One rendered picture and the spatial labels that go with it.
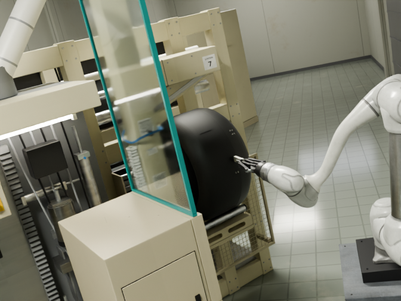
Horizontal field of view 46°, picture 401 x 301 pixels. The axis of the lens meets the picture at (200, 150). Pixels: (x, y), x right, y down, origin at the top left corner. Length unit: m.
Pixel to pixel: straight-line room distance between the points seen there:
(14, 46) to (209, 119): 1.01
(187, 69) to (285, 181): 1.03
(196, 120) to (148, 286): 1.03
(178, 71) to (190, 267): 1.31
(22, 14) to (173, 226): 1.31
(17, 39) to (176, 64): 0.86
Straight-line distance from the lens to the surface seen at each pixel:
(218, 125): 2.46
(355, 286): 2.36
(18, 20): 2.49
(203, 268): 1.85
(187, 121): 2.46
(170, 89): 2.89
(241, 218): 2.67
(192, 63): 2.81
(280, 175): 2.10
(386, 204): 2.30
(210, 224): 2.57
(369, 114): 2.09
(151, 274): 1.74
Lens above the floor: 1.95
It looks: 15 degrees down
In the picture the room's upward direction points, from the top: 13 degrees counter-clockwise
